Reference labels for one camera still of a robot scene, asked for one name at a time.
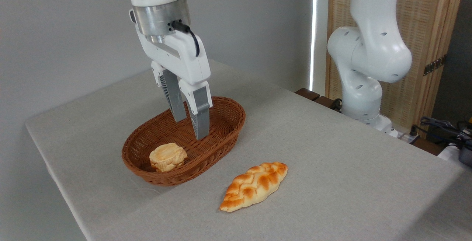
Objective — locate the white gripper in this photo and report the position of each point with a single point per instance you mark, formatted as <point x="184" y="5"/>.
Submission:
<point x="188" y="62"/>

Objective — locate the braided golden bread loaf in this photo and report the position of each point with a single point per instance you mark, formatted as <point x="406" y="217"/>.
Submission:
<point x="254" y="185"/>

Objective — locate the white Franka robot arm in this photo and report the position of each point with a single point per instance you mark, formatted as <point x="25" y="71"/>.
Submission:
<point x="368" y="49"/>

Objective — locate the brown woven wicker basket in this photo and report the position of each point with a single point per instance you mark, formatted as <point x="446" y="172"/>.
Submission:
<point x="221" y="123"/>

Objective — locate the round pale bread roll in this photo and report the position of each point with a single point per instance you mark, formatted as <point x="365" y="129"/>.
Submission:
<point x="167" y="156"/>

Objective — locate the dark brown wooden block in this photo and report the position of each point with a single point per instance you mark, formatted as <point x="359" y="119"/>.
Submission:
<point x="307" y="94"/>
<point x="326" y="101"/>

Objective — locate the grey tablecloth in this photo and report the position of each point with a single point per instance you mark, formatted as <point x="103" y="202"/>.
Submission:
<point x="332" y="167"/>

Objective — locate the white power strip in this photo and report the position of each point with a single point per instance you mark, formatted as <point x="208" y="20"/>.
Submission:
<point x="405" y="136"/>

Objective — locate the black screen hinge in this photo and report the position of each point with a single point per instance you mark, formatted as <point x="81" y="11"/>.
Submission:
<point x="435" y="65"/>

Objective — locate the dark grey device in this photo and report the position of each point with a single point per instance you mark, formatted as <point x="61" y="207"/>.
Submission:
<point x="466" y="154"/>

